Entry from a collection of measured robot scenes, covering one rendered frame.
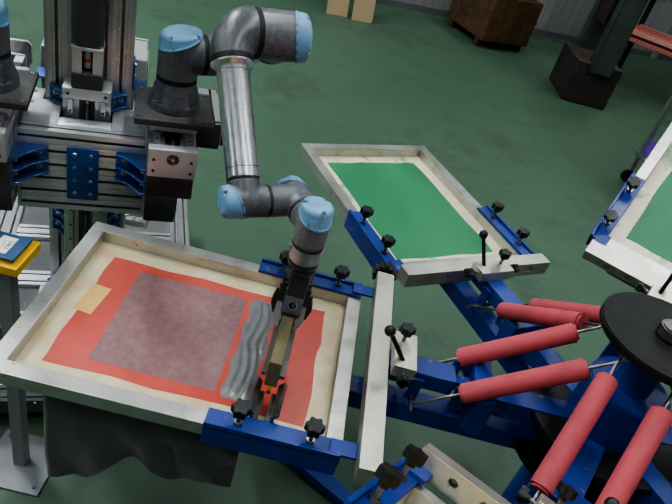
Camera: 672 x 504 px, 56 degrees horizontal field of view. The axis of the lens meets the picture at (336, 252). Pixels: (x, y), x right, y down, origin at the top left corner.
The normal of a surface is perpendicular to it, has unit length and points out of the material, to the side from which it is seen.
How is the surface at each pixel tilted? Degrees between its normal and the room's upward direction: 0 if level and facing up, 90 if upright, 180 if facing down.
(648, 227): 32
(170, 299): 0
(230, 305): 0
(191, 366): 0
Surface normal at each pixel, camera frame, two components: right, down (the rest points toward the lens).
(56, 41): 0.21, 0.62
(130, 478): 0.24, -0.78
